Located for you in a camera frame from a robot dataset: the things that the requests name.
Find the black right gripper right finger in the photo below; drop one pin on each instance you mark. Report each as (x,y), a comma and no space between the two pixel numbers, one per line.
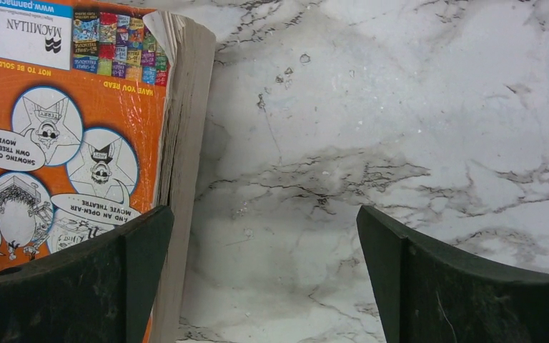
(429,291)

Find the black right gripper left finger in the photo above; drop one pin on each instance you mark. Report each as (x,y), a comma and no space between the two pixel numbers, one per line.
(100,290)

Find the orange cartoon paperback book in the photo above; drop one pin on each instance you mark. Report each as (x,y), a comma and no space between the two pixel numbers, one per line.
(102,111)

